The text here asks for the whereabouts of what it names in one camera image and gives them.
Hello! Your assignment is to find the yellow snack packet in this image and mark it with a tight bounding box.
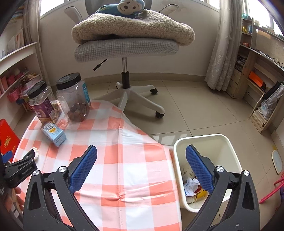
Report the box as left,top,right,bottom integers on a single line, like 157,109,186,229
195,185,208,200

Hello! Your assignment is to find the wooden desk shelf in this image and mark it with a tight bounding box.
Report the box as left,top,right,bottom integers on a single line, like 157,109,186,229
227,19,283,133

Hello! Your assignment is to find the clear jar with chestnuts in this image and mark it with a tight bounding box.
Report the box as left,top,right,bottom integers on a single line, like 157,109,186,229
56,73,91,122

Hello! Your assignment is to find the red gift box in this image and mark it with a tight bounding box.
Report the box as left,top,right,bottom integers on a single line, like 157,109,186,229
1,119,20,163

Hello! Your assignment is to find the pink plastic basket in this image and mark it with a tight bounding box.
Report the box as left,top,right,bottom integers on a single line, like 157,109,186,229
8,87,21,103

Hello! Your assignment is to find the white paper ball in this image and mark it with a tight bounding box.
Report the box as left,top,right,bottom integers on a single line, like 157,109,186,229
183,178,200,197

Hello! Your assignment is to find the white tissue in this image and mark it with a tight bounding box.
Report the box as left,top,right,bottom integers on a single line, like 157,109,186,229
31,147,39,160

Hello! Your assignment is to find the beige lace curtain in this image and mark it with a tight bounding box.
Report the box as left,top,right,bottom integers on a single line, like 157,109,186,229
205,0,243,92

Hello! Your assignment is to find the white trash bin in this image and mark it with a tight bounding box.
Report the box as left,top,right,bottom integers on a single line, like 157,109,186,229
172,134,243,213

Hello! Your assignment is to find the blue monkey plush toy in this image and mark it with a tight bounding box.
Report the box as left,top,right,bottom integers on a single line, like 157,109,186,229
96,0,145,19

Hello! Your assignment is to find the white bookshelf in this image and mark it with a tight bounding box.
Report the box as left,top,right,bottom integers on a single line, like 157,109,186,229
1,1,49,128

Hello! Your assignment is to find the purple label nut jar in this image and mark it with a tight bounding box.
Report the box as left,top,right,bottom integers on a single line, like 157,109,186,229
28,80,62,125

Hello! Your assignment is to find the beige fleece blanket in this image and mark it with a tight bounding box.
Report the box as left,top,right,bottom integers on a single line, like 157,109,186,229
71,10,195,46

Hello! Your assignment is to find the grey office chair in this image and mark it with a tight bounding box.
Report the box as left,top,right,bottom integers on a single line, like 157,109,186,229
64,1,179,118

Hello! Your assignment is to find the pink checkered tablecloth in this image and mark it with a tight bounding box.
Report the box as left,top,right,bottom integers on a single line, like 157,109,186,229
13,101,182,230

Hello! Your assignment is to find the person's left hand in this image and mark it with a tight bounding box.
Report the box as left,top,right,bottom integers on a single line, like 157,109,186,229
4,187,24,212

